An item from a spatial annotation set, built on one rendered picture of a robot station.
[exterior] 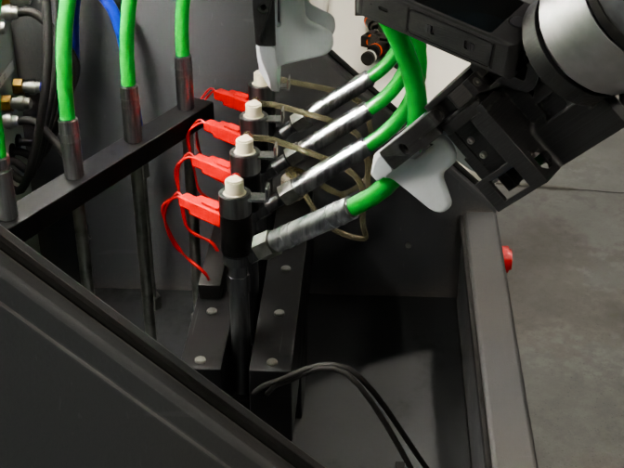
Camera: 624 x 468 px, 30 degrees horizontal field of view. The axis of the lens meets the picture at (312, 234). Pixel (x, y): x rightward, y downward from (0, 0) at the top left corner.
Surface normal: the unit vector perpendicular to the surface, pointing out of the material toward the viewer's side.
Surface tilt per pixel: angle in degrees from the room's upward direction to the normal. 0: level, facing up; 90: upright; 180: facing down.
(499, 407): 0
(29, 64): 90
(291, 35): 93
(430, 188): 101
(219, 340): 0
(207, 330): 0
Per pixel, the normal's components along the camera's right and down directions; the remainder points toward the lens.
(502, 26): 0.04, -0.71
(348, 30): 0.00, -0.87
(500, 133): -0.61, 0.58
